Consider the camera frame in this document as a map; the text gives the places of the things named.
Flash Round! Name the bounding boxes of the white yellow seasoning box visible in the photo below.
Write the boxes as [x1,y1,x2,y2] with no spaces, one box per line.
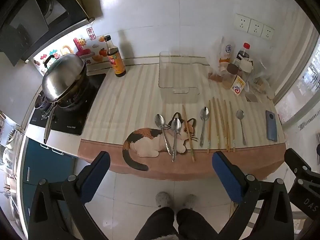
[231,76,247,96]

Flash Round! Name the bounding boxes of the white wall socket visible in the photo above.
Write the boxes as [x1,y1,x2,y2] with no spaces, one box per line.
[234,13,251,32]
[248,19,263,36]
[261,24,275,40]

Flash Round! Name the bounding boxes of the clear plastic container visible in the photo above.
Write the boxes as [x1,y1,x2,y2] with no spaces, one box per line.
[159,51,200,104]

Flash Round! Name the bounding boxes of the window frame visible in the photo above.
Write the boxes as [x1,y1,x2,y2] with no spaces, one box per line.
[274,27,320,155]

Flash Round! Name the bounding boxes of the blue kitchen cabinet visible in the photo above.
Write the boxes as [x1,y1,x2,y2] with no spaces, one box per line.
[22,137,78,228]

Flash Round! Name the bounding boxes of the blue smartphone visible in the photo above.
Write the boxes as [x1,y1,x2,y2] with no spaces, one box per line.
[265,110,278,142]

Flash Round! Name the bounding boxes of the steel spoon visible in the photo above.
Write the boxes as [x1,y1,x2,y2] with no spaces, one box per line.
[199,107,210,147]
[236,109,247,146]
[171,118,182,162]
[154,114,173,155]

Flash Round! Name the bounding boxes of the black range hood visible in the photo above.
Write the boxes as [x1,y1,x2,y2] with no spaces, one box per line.
[0,0,95,65]

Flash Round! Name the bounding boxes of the grey fluffy slipper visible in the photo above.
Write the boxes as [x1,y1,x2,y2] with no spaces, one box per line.
[155,192,172,208]
[184,194,198,210]

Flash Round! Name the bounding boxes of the black glass gas stove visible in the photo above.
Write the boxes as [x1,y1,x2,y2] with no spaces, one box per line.
[29,72,107,136]

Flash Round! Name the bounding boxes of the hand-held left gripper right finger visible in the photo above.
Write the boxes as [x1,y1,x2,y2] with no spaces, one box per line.
[212,151,295,240]

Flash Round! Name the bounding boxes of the cat print striped mat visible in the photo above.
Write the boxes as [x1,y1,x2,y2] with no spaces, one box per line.
[77,64,287,181]

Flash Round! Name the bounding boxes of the colourful wall stickers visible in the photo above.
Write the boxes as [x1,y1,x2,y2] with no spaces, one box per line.
[32,27,105,68]

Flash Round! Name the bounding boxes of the white bag with orange band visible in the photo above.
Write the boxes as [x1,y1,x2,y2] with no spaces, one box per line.
[212,36,237,75]

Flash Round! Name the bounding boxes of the steel wok with long handle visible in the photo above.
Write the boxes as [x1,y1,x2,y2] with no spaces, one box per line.
[35,67,89,144]

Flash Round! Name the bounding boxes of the white cup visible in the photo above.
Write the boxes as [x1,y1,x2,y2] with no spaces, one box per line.
[240,57,254,73]

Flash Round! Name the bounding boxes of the dark soy sauce bottle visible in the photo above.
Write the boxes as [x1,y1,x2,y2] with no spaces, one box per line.
[104,35,127,78]

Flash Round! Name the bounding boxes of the red cap sauce bottle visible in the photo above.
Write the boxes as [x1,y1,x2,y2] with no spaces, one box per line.
[235,42,252,65]

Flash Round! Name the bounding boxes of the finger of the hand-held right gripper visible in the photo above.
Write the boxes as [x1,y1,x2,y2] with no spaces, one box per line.
[284,148,320,181]

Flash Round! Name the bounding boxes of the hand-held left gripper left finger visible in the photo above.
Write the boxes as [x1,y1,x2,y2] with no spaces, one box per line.
[29,151,112,240]

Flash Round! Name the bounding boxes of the clear plastic bag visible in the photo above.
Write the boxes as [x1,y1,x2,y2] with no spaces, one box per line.
[250,62,275,100]

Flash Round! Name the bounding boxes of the steel pot with lid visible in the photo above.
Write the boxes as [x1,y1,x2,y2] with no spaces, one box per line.
[41,53,87,103]

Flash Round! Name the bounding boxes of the metal dish rack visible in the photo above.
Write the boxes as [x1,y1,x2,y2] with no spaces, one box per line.
[0,112,25,195]

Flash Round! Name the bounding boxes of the person's left leg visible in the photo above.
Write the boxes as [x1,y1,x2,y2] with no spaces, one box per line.
[144,206,177,240]

